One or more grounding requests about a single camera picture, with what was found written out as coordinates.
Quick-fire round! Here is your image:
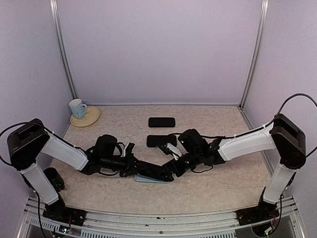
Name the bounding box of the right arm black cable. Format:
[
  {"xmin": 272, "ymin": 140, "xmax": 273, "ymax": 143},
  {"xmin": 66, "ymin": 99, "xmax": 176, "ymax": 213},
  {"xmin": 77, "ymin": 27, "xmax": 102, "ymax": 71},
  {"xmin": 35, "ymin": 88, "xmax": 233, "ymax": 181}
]
[{"xmin": 168, "ymin": 93, "xmax": 317, "ymax": 159}]

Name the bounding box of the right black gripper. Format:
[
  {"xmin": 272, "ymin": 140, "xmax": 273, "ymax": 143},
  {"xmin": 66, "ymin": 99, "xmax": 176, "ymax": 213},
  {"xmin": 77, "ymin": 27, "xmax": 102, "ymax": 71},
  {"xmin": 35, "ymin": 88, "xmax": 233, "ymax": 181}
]
[{"xmin": 155, "ymin": 149, "xmax": 202, "ymax": 181}]

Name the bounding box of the light blue mug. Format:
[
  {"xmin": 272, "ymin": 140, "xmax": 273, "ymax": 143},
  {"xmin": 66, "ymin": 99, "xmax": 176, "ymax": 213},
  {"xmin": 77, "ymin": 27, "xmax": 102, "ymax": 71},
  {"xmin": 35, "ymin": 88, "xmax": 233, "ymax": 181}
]
[{"xmin": 68, "ymin": 99, "xmax": 88, "ymax": 119}]

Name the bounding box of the beige round plate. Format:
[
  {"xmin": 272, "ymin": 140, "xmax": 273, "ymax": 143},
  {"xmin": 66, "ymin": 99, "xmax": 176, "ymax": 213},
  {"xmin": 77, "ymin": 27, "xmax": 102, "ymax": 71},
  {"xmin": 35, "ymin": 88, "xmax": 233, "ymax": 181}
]
[{"xmin": 70, "ymin": 106, "xmax": 101, "ymax": 128}]

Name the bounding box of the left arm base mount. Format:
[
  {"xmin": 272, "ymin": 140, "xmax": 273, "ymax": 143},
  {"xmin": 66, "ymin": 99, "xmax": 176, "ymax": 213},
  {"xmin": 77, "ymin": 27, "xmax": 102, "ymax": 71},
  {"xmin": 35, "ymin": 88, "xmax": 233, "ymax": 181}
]
[{"xmin": 43, "ymin": 196, "xmax": 87, "ymax": 227}]

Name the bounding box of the aluminium frame post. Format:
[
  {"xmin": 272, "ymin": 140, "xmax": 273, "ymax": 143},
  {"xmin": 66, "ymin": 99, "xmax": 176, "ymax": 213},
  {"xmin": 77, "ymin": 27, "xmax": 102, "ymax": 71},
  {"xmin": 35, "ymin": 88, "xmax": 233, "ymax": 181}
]
[
  {"xmin": 50, "ymin": 0, "xmax": 78, "ymax": 99},
  {"xmin": 239, "ymin": 0, "xmax": 269, "ymax": 111}
]

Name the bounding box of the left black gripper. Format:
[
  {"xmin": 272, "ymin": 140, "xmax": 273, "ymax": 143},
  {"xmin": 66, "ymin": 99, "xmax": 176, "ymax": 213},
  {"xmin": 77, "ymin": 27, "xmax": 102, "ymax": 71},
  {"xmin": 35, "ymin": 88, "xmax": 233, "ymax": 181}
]
[{"xmin": 101, "ymin": 152, "xmax": 148, "ymax": 178}]

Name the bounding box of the right aluminium frame post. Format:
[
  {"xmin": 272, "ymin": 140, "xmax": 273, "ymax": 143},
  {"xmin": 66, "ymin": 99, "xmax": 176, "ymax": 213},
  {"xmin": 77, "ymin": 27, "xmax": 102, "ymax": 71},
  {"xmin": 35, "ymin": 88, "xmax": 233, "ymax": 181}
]
[{"xmin": 239, "ymin": 0, "xmax": 269, "ymax": 111}]

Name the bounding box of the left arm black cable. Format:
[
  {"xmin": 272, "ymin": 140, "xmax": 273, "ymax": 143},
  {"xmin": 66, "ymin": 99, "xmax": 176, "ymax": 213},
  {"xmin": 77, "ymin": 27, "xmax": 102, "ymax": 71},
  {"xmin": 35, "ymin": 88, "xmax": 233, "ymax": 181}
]
[{"xmin": 0, "ymin": 121, "xmax": 40, "ymax": 167}]

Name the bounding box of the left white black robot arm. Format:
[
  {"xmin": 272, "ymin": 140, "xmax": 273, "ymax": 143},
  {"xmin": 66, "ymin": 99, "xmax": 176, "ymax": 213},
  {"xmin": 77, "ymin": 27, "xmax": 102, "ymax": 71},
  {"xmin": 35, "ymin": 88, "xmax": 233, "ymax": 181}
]
[{"xmin": 7, "ymin": 119, "xmax": 139, "ymax": 221}]

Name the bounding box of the black cylinder cup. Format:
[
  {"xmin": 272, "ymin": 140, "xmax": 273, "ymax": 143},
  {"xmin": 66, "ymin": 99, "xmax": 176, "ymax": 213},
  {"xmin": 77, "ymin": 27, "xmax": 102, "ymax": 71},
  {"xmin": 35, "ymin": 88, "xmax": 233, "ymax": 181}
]
[{"xmin": 44, "ymin": 167, "xmax": 65, "ymax": 192}]

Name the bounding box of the black phone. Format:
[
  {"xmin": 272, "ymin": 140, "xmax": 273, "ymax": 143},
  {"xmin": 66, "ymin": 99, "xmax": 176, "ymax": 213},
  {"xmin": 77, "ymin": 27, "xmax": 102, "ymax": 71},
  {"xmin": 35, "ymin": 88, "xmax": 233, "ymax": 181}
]
[{"xmin": 138, "ymin": 165, "xmax": 174, "ymax": 182}]

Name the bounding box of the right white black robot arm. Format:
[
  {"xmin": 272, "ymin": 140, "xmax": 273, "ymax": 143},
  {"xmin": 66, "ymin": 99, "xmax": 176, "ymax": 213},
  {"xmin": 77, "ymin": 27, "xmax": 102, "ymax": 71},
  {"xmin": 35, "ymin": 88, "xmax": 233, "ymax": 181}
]
[{"xmin": 163, "ymin": 114, "xmax": 306, "ymax": 220}]

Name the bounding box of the left aluminium frame post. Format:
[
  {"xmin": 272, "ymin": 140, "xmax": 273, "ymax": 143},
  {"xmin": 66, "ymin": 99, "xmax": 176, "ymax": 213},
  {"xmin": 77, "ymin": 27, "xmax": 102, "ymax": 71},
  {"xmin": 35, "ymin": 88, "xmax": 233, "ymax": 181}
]
[{"xmin": 50, "ymin": 0, "xmax": 78, "ymax": 99}]

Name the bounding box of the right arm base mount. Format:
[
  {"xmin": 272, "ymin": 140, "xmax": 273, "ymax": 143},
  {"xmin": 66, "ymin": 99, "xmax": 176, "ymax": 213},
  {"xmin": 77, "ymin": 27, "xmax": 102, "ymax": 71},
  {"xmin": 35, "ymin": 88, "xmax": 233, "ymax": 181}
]
[{"xmin": 236, "ymin": 191, "xmax": 280, "ymax": 226}]

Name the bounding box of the front aluminium rail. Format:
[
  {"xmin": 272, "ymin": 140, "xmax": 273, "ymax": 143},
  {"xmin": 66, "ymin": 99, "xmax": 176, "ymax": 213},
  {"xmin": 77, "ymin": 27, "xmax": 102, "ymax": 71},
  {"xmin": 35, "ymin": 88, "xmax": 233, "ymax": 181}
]
[{"xmin": 17, "ymin": 195, "xmax": 305, "ymax": 238}]

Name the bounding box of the light blue phone case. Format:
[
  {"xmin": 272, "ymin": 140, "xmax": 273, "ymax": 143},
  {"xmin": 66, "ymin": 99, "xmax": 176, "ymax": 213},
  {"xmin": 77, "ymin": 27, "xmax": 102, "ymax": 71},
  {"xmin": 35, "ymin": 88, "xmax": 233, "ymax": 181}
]
[{"xmin": 134, "ymin": 174, "xmax": 168, "ymax": 183}]

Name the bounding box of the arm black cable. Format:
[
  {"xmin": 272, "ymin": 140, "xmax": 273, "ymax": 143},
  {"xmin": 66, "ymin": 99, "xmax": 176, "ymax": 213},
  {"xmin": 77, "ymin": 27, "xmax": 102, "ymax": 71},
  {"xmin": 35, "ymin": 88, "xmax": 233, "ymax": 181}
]
[
  {"xmin": 168, "ymin": 93, "xmax": 317, "ymax": 159},
  {"xmin": 0, "ymin": 121, "xmax": 40, "ymax": 167}
]

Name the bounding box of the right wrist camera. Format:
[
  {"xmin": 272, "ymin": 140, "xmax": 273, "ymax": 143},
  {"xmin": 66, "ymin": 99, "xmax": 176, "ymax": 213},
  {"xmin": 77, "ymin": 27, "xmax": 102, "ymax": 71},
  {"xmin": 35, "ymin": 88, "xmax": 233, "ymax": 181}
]
[{"xmin": 159, "ymin": 143, "xmax": 183, "ymax": 160}]

